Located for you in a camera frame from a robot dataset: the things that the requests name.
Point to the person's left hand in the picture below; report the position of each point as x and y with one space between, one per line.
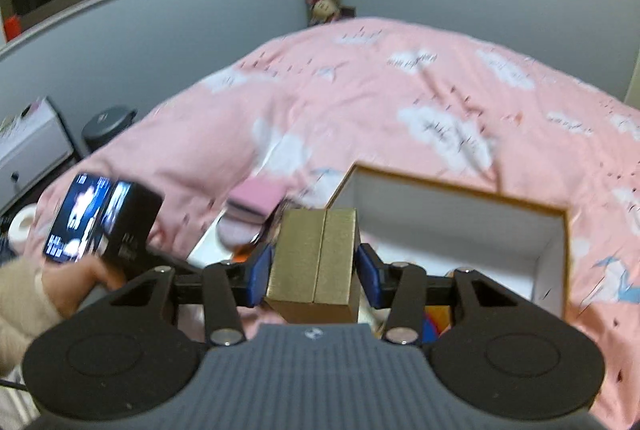
80 282

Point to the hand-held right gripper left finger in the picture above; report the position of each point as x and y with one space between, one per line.
260 277

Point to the gold gift box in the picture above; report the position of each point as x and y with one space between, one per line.
315 260

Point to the white foam block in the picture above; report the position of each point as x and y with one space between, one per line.
210 247

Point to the grey round bin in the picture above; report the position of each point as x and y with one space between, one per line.
107 130

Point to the orange cardboard box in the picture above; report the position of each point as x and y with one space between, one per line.
450 220

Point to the pink wallet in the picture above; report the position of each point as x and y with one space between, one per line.
255 197

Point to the white tape roll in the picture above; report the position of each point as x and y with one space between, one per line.
15 230

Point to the pink printed blanket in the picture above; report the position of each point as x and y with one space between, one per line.
375 100

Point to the white drawer cabinet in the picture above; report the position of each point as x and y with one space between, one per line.
30 155

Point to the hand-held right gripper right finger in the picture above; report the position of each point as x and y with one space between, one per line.
367 277

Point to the smartphone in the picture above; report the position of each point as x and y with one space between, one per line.
75 215

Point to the small red box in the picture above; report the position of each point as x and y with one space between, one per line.
10 29

